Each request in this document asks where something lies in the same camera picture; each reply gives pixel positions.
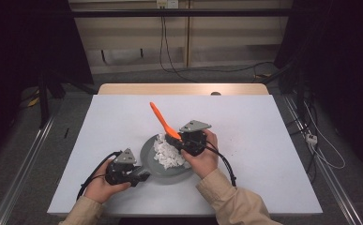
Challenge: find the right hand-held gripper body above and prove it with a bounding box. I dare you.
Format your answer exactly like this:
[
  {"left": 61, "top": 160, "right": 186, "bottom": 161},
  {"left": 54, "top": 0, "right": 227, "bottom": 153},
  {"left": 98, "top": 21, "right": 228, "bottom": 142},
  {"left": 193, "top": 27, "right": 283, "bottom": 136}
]
[{"left": 178, "top": 119, "right": 212, "bottom": 158}]

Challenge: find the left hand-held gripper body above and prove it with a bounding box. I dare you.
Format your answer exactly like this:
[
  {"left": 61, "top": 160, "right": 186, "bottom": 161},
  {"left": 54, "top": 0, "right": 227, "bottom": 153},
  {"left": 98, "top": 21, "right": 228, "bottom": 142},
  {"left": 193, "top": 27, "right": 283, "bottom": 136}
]
[{"left": 104, "top": 148, "right": 138, "bottom": 188}]

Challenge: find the pile of white paper scraps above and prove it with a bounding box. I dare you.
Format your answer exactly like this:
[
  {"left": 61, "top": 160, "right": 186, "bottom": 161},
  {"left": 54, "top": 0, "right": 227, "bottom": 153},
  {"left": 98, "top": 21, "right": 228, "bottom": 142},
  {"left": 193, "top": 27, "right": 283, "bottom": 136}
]
[{"left": 153, "top": 133, "right": 192, "bottom": 171}]

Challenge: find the grey dustpan with orange edge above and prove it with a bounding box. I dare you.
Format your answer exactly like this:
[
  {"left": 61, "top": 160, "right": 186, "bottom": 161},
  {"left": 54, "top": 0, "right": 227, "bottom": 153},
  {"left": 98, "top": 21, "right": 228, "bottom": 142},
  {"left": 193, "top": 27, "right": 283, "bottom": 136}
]
[{"left": 129, "top": 133, "right": 196, "bottom": 186}]

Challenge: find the orange-handled grey brush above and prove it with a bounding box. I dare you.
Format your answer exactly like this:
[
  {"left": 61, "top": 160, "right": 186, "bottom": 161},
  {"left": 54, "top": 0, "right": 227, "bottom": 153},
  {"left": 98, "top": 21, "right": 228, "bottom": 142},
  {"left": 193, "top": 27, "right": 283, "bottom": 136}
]
[{"left": 149, "top": 101, "right": 184, "bottom": 148}]

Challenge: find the person's right hand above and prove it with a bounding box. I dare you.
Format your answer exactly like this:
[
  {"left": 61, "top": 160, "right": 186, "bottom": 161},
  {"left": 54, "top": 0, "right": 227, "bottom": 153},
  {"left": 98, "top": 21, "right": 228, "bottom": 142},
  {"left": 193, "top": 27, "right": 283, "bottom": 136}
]
[{"left": 181, "top": 128, "right": 220, "bottom": 180}]

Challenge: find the person's left hand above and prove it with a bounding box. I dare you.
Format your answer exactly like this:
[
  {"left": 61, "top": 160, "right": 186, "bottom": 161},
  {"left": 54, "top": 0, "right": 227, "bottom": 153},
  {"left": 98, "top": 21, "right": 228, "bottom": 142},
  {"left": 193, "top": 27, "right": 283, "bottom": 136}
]
[{"left": 83, "top": 158, "right": 132, "bottom": 205}]

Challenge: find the white table mat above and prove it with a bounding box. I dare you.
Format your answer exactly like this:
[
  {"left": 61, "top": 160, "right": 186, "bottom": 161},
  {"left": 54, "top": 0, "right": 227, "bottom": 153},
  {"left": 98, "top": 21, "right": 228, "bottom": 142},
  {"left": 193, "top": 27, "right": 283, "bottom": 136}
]
[{"left": 47, "top": 94, "right": 324, "bottom": 217}]

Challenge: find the black metal stand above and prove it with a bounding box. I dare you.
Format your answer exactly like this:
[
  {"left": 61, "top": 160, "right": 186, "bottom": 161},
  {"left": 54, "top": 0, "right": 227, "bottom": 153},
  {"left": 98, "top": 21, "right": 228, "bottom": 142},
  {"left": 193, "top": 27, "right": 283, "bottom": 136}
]
[{"left": 37, "top": 70, "right": 51, "bottom": 129}]

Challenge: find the small yellow object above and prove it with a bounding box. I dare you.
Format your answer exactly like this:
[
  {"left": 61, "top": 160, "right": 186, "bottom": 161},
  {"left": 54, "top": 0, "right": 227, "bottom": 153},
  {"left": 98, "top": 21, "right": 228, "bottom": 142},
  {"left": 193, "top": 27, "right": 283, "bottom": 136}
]
[{"left": 26, "top": 97, "right": 41, "bottom": 108}]

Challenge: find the black curtain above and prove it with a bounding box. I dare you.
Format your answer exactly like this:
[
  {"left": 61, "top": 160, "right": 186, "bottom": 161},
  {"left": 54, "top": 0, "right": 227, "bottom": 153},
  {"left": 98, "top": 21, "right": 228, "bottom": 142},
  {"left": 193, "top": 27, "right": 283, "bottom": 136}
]
[
  {"left": 0, "top": 0, "right": 95, "bottom": 163},
  {"left": 274, "top": 0, "right": 363, "bottom": 177}
]

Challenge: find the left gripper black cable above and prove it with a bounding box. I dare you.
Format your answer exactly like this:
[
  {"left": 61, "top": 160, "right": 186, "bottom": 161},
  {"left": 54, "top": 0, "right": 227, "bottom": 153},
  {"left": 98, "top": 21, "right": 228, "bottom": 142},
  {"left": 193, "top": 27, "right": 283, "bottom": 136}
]
[{"left": 76, "top": 150, "right": 123, "bottom": 202}]

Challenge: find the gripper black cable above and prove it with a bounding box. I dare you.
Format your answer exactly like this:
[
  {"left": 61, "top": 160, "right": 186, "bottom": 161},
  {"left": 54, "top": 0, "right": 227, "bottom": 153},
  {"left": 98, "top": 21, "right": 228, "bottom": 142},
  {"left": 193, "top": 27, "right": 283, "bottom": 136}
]
[
  {"left": 204, "top": 140, "right": 237, "bottom": 188},
  {"left": 76, "top": 150, "right": 123, "bottom": 202}
]

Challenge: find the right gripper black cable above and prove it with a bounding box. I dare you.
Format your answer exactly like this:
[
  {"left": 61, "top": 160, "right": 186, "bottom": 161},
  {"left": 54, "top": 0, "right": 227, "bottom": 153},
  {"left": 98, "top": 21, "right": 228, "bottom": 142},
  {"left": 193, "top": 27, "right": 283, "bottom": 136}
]
[{"left": 204, "top": 140, "right": 237, "bottom": 188}]

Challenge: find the black wall cable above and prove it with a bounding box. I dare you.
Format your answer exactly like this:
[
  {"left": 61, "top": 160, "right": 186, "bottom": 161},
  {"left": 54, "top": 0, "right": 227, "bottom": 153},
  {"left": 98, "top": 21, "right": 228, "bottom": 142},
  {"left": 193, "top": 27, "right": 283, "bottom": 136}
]
[
  {"left": 159, "top": 8, "right": 199, "bottom": 83},
  {"left": 160, "top": 8, "right": 276, "bottom": 75}
]

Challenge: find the aluminium floor rail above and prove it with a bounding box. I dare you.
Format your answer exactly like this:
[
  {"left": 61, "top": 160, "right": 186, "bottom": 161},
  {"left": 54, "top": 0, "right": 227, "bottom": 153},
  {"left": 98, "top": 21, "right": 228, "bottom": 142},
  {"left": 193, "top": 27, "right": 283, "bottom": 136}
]
[
  {"left": 282, "top": 95, "right": 363, "bottom": 225},
  {"left": 0, "top": 114, "right": 57, "bottom": 225}
]

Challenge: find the black floor cable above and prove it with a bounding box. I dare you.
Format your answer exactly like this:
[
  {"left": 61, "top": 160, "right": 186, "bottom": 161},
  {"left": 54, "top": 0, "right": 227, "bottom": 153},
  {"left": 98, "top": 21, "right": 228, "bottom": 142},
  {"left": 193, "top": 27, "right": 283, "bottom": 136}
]
[{"left": 290, "top": 93, "right": 320, "bottom": 174}]

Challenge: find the white wall outlet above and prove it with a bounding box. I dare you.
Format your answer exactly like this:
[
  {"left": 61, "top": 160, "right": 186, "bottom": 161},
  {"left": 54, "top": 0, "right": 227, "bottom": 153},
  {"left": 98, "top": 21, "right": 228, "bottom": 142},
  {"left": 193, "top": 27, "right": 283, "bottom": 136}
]
[{"left": 156, "top": 0, "right": 179, "bottom": 9}]

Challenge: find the white floor cable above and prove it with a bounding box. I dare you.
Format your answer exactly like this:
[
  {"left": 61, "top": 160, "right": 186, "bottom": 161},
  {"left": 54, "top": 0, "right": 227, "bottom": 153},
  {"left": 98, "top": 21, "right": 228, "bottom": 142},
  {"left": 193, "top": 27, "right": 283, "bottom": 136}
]
[{"left": 303, "top": 101, "right": 347, "bottom": 171}]

